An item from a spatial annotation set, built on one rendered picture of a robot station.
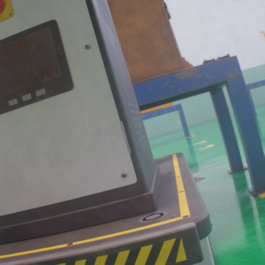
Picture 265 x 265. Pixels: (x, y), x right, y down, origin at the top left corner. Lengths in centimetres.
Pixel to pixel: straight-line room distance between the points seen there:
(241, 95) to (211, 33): 981
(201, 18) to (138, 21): 967
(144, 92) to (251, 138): 52
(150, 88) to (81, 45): 111
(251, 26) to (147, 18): 997
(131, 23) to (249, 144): 83
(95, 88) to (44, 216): 22
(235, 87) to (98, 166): 120
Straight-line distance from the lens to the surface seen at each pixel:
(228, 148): 238
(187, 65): 188
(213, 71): 169
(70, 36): 59
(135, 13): 193
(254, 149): 171
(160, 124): 1105
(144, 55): 188
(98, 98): 56
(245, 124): 170
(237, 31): 1165
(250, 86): 712
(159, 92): 166
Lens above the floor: 45
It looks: level
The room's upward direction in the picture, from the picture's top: 16 degrees counter-clockwise
